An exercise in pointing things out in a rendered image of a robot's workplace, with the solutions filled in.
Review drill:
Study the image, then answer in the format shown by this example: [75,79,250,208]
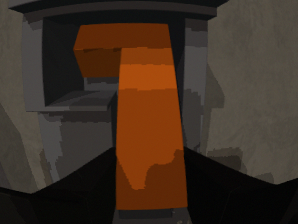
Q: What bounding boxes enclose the orange l-shaped part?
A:
[73,23,188,210]

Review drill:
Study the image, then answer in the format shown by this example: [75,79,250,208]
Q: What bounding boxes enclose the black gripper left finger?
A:
[0,148,117,224]

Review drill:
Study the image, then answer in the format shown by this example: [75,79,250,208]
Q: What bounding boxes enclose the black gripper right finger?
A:
[184,147,298,224]

